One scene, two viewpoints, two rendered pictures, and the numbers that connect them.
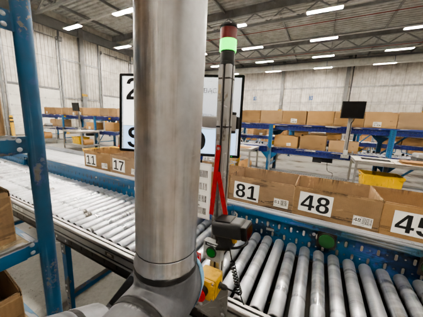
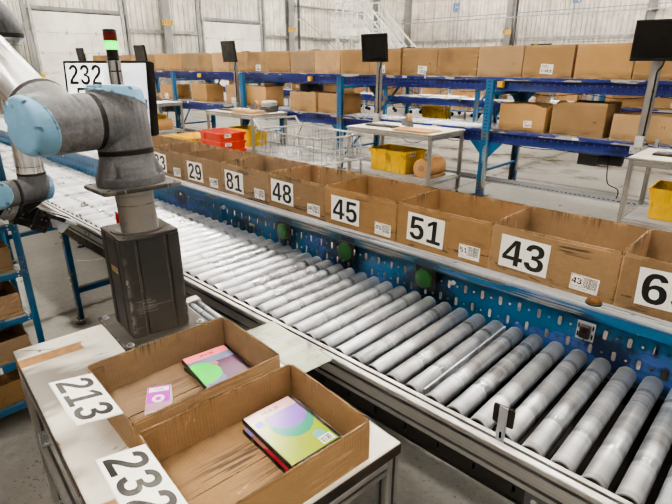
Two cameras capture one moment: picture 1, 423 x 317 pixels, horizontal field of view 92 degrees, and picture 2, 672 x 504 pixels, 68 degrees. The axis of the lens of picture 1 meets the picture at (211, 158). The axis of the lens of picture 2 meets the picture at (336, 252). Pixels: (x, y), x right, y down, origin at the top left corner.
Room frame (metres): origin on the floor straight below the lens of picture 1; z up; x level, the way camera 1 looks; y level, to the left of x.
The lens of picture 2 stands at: (-1.10, -1.45, 1.54)
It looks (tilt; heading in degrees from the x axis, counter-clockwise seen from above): 21 degrees down; 16
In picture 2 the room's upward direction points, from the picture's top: straight up
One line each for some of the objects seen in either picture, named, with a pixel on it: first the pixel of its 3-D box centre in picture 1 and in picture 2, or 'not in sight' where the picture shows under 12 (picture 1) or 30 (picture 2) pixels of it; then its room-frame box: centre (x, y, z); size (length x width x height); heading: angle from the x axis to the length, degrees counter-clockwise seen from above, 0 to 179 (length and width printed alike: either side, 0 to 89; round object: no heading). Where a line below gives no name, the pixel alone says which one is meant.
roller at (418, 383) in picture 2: not in sight; (458, 355); (0.23, -1.44, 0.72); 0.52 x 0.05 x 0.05; 152
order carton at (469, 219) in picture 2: not in sight; (461, 225); (0.77, -1.40, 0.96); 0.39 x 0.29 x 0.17; 63
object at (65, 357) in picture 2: not in sight; (180, 395); (-0.18, -0.76, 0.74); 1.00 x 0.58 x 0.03; 57
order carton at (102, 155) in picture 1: (110, 158); not in sight; (2.03, 1.03, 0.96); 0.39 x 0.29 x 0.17; 63
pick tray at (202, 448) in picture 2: not in sight; (257, 445); (-0.35, -1.06, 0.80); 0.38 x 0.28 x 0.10; 147
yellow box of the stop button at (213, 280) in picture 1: (217, 288); not in sight; (0.59, -0.04, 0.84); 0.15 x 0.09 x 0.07; 62
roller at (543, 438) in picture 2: not in sight; (570, 404); (0.08, -1.73, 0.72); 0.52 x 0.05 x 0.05; 152
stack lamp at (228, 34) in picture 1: (228, 40); (110, 41); (0.66, -0.04, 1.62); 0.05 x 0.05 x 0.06
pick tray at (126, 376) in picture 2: not in sight; (187, 377); (-0.18, -0.79, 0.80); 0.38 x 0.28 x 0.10; 149
